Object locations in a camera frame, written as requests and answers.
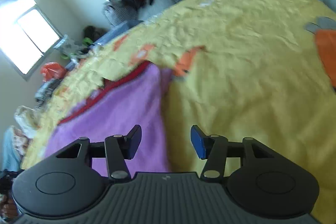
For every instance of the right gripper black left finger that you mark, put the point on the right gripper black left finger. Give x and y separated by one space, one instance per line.
74 178

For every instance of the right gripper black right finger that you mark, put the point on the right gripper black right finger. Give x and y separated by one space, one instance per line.
255 177

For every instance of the purple sweater with red trim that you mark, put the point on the purple sweater with red trim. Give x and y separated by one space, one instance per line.
116 108

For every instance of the white quilted jacket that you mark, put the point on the white quilted jacket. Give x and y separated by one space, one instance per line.
28 120

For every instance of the black white patterned garment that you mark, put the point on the black white patterned garment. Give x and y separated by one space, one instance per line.
44 93

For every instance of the orange plastic bag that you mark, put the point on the orange plastic bag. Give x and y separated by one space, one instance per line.
52 70

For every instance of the yellow quilt with orange flowers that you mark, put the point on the yellow quilt with orange flowers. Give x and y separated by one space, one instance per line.
258 68

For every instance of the blue quilted mattress pad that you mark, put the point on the blue quilted mattress pad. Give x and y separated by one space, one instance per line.
122 28

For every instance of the checkered houndstooth bag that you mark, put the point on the checkered houndstooth bag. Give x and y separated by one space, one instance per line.
117 12

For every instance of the window with grey frame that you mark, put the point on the window with grey frame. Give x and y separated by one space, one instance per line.
27 35

